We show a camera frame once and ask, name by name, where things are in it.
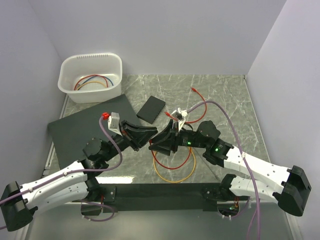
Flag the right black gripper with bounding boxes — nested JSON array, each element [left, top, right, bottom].
[[149, 118, 209, 155]]

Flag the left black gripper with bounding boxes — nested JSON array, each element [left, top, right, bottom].
[[102, 119, 159, 162]]

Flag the red patch cable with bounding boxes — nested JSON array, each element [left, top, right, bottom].
[[149, 140, 193, 171], [164, 86, 208, 124]]

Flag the large black network switch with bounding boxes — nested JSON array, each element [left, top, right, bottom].
[[48, 94, 141, 169]]

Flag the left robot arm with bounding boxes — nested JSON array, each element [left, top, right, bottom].
[[0, 118, 158, 232]]

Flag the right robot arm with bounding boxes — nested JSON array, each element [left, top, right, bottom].
[[149, 120, 312, 217]]

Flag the white plastic tub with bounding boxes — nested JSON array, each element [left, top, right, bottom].
[[57, 53, 123, 104]]

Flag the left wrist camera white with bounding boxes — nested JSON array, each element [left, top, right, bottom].
[[102, 112, 121, 135]]

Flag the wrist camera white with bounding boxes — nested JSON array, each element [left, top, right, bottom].
[[173, 107, 188, 132], [102, 112, 121, 135]]

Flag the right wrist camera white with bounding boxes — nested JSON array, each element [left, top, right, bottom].
[[173, 107, 188, 132]]

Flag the small black switch box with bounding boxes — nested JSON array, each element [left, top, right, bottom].
[[136, 95, 166, 124]]

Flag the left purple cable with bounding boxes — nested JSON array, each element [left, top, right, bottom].
[[0, 117, 123, 231]]

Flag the yellow patch cable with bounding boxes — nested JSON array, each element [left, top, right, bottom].
[[153, 147, 197, 184]]

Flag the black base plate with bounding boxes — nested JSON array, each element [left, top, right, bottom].
[[85, 182, 236, 212]]

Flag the red cable in tub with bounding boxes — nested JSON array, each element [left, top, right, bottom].
[[73, 74, 113, 90]]

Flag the yellow cable in tub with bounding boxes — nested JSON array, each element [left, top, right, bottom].
[[77, 80, 109, 91]]

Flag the blue cable in tub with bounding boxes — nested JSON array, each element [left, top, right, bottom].
[[77, 74, 115, 88]]

